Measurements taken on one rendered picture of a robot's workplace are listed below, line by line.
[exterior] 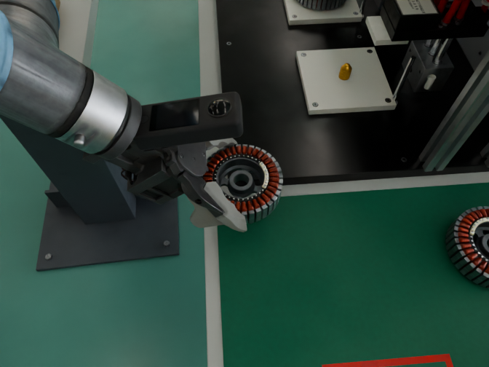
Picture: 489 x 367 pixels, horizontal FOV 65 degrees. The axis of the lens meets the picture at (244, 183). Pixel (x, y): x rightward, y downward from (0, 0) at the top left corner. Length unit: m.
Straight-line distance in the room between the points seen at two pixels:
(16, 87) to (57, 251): 1.17
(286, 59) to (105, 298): 0.97
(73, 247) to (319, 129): 1.05
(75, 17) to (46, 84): 0.62
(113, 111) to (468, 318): 0.50
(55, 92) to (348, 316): 0.42
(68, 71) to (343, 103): 0.46
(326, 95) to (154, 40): 1.51
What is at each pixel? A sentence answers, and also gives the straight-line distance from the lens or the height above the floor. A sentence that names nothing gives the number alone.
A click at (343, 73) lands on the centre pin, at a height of 0.80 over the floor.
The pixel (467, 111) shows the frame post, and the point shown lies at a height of 0.91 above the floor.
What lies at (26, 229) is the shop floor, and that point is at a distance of 1.61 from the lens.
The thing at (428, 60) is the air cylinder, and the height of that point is 0.82.
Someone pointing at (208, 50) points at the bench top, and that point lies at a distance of 0.83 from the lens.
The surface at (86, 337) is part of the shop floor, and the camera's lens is 1.38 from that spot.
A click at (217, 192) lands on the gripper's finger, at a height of 0.87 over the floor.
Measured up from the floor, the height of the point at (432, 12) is 0.92.
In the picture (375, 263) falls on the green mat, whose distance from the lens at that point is 0.58.
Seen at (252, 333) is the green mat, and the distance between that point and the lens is 0.53.
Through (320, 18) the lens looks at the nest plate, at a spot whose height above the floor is 0.78.
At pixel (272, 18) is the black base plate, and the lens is 0.87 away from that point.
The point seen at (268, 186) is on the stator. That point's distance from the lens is 0.51.
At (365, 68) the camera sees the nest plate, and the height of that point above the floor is 0.78.
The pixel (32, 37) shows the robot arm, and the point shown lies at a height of 1.06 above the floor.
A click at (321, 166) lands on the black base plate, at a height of 0.77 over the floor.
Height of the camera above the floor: 1.27
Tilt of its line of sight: 58 degrees down
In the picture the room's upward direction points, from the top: straight up
